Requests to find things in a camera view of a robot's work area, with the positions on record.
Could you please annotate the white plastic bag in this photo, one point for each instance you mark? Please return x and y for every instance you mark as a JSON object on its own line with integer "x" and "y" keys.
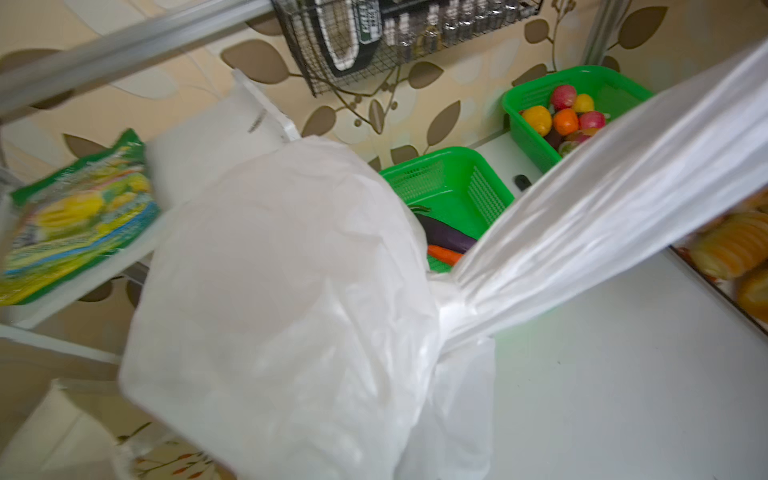
{"x": 291, "y": 328}

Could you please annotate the cream floral tote bag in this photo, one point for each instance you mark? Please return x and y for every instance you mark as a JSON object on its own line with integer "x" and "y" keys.
{"x": 88, "y": 430}

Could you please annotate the purple eggplant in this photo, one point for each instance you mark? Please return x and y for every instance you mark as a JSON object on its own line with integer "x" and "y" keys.
{"x": 442, "y": 235}

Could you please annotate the orange carrot lower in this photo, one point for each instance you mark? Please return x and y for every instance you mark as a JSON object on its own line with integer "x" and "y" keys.
{"x": 444, "y": 255}

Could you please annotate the green vegetable basket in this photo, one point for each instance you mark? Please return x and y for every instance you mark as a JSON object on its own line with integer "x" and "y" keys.
{"x": 456, "y": 186}

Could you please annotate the white shelf rack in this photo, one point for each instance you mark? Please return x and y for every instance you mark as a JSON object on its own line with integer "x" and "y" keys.
{"x": 183, "y": 162}

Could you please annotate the yellow lemon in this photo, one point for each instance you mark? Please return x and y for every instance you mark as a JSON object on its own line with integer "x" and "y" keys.
{"x": 539, "y": 118}

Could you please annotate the orange fruit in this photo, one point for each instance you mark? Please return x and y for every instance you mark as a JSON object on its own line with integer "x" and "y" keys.
{"x": 565, "y": 122}

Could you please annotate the green fruit basket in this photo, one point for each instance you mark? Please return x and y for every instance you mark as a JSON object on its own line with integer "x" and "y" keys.
{"x": 597, "y": 94}

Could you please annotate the yellow green apple tea bag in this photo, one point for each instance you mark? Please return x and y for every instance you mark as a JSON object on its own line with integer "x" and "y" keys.
{"x": 76, "y": 218}

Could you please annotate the bread tray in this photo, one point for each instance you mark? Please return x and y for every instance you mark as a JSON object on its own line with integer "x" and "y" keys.
{"x": 730, "y": 254}

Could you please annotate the black wire basket back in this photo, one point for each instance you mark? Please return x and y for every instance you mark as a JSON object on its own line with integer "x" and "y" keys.
{"x": 337, "y": 42}

